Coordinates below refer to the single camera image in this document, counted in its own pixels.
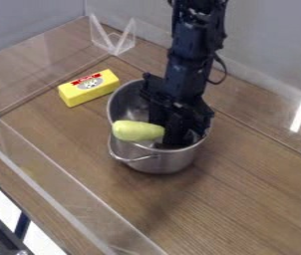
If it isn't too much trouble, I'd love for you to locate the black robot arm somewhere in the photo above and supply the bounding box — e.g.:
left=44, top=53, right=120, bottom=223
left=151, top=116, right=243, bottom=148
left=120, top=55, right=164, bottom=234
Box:
left=140, top=0, right=229, bottom=146

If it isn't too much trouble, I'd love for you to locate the clear acrylic corner bracket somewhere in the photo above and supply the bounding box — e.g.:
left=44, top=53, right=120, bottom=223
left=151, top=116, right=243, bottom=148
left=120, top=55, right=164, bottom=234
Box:
left=88, top=14, right=136, bottom=56

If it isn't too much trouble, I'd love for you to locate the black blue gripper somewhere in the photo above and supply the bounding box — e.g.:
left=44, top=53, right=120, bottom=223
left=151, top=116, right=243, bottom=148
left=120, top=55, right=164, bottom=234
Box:
left=140, top=22, right=215, bottom=146

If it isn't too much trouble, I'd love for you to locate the yellow butter block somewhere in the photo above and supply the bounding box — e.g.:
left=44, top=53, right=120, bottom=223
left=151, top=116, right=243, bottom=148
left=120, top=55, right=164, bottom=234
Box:
left=57, top=69, right=120, bottom=108

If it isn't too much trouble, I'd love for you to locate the silver metal pot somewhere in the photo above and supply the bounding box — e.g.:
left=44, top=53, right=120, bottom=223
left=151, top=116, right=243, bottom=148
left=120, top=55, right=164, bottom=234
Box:
left=107, top=80, right=208, bottom=174

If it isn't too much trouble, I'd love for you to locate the black cable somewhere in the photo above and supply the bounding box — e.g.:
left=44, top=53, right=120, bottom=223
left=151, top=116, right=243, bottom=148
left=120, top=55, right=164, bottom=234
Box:
left=204, top=53, right=229, bottom=86

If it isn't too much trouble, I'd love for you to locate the clear acrylic front barrier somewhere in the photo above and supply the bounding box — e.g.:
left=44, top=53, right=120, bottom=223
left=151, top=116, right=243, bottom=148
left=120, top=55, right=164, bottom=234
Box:
left=0, top=118, right=167, bottom=255

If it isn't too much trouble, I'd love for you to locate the dark metal table frame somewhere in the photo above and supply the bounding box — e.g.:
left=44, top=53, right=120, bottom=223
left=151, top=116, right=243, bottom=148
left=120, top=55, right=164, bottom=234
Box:
left=0, top=200, right=37, bottom=255

